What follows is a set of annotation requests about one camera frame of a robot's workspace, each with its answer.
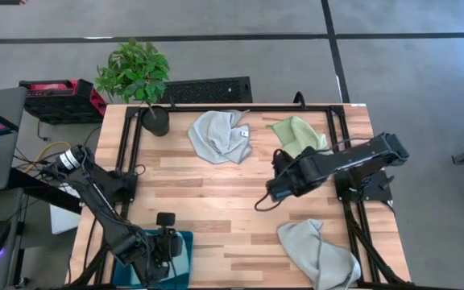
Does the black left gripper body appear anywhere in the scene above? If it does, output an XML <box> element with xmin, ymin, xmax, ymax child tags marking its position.
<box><xmin>135</xmin><ymin>212</ymin><xmax>184</xmax><ymax>284</ymax></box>

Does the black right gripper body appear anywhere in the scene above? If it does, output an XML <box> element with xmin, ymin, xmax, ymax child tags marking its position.
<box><xmin>272</xmin><ymin>149</ymin><xmax>321</xmax><ymax>186</ymax></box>

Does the green microfiber towel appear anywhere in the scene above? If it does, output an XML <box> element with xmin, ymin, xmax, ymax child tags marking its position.
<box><xmin>267</xmin><ymin>115</ymin><xmax>334</xmax><ymax>159</ymax></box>

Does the grey waffle towel with label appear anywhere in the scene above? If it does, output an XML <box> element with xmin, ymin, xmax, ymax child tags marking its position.
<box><xmin>186</xmin><ymin>108</ymin><xmax>253</xmax><ymax>165</ymax></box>

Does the pale grey microfiber towel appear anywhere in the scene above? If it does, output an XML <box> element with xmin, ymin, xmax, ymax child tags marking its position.
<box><xmin>276</xmin><ymin>218</ymin><xmax>363</xmax><ymax>290</ymax></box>

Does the teal plastic bin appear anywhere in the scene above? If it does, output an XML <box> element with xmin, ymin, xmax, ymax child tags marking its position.
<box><xmin>111</xmin><ymin>229</ymin><xmax>195</xmax><ymax>290</ymax></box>

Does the white box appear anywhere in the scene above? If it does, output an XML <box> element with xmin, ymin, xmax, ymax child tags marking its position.
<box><xmin>48</xmin><ymin>180</ymin><xmax>81</xmax><ymax>236</ymax></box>

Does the black perforated computer case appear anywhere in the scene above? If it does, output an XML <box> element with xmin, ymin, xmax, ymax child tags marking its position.
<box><xmin>157</xmin><ymin>76</ymin><xmax>254</xmax><ymax>105</ymax></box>

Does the black plant pot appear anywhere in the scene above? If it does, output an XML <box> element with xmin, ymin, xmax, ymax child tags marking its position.
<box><xmin>141</xmin><ymin>105</ymin><xmax>171</xmax><ymax>137</ymax></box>

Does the green leafy plant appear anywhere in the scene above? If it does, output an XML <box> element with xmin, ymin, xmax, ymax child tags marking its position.
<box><xmin>94</xmin><ymin>38</ymin><xmax>172</xmax><ymax>106</ymax></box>

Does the red and black toolbox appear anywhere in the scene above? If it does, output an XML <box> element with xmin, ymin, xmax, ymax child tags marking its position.
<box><xmin>18</xmin><ymin>78</ymin><xmax>108</xmax><ymax>125</ymax></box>

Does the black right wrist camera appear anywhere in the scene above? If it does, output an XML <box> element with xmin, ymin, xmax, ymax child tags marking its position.
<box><xmin>266</xmin><ymin>180</ymin><xmax>297</xmax><ymax>202</ymax></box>

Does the black right camera cable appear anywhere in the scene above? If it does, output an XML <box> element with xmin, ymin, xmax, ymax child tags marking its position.
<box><xmin>254</xmin><ymin>192</ymin><xmax>284</xmax><ymax>213</ymax></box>

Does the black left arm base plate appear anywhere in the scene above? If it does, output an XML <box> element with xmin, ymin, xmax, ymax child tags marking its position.
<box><xmin>79</xmin><ymin>171</ymin><xmax>139</xmax><ymax>205</ymax></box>

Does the black aluminium table frame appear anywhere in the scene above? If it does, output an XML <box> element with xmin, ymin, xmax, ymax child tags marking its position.
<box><xmin>68</xmin><ymin>102</ymin><xmax>414</xmax><ymax>290</ymax></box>

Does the black arched cable loop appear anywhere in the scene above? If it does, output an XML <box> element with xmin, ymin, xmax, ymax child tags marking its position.
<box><xmin>293</xmin><ymin>90</ymin><xmax>309</xmax><ymax>110</ymax></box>

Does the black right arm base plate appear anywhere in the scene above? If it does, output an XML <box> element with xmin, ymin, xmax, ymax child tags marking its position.
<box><xmin>333</xmin><ymin>168</ymin><xmax>394</xmax><ymax>203</ymax></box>

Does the yellow cable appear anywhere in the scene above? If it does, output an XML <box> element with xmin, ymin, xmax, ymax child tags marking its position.
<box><xmin>24</xmin><ymin>140</ymin><xmax>73</xmax><ymax>175</ymax></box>

